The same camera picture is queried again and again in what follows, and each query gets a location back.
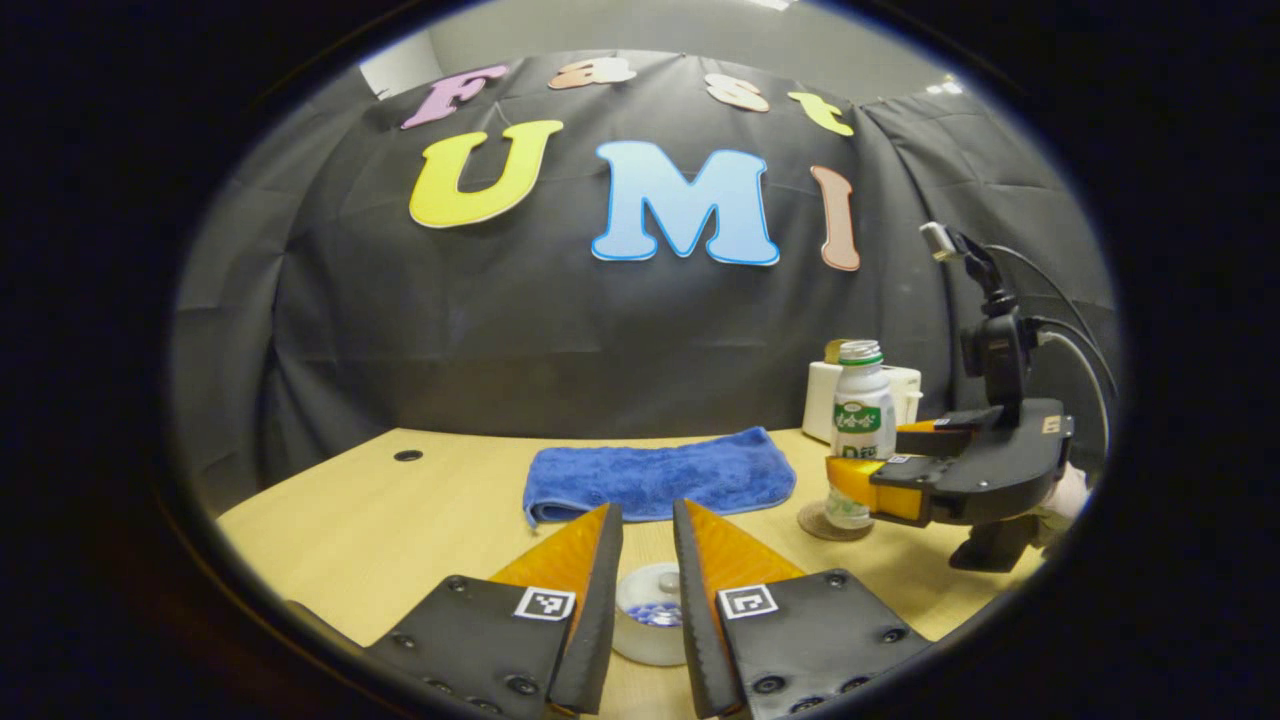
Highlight black cable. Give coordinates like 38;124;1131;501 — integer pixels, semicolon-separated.
1035;318;1113;461
985;243;1119;401

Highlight white green-label water bottle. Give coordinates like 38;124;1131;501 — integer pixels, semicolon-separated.
825;340;898;531

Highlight white toaster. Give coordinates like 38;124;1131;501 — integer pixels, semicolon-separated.
803;360;923;444

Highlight black backdrop cloth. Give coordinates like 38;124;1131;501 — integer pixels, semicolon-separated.
170;50;1116;511

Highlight white teacup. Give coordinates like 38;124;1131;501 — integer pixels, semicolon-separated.
612;600;689;667

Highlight round wooden coaster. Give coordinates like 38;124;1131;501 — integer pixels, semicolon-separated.
797;500;876;542

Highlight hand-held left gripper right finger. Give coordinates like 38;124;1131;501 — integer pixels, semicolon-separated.
672;498;933;719

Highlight blue towel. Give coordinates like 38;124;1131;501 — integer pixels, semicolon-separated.
522;426;798;528

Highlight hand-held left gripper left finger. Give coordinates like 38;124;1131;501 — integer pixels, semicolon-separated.
365;503;624;716

